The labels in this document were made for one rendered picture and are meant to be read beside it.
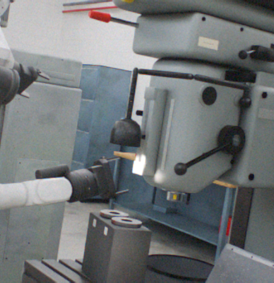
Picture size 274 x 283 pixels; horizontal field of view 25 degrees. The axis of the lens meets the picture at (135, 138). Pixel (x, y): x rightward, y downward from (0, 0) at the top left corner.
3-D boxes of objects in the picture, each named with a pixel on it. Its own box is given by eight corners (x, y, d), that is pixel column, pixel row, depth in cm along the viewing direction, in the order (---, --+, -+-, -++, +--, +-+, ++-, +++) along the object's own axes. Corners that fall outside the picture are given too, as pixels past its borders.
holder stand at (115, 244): (104, 293, 172) (115, 223, 171) (80, 269, 192) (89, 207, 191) (142, 294, 177) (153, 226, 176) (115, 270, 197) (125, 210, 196)
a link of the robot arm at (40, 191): (74, 199, 168) (31, 204, 159) (57, 203, 174) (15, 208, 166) (71, 176, 168) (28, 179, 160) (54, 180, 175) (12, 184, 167)
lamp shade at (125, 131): (103, 141, 141) (107, 115, 140) (122, 143, 146) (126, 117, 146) (126, 146, 136) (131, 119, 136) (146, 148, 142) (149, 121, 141)
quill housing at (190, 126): (174, 195, 140) (196, 57, 138) (124, 179, 156) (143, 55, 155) (233, 198, 151) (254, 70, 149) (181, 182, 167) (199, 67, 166)
